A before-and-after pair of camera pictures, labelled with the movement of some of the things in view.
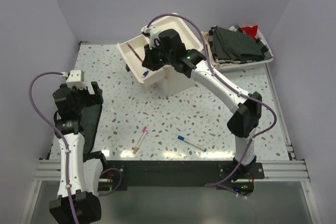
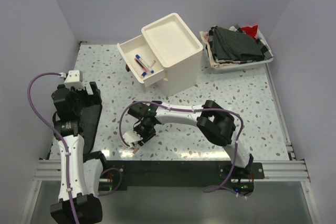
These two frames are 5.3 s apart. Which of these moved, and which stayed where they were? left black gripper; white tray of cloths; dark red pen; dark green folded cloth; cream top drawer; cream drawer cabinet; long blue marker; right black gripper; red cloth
Moved: long blue marker; dark red pen; right black gripper
Stayed: cream drawer cabinet; white tray of cloths; cream top drawer; red cloth; dark green folded cloth; left black gripper
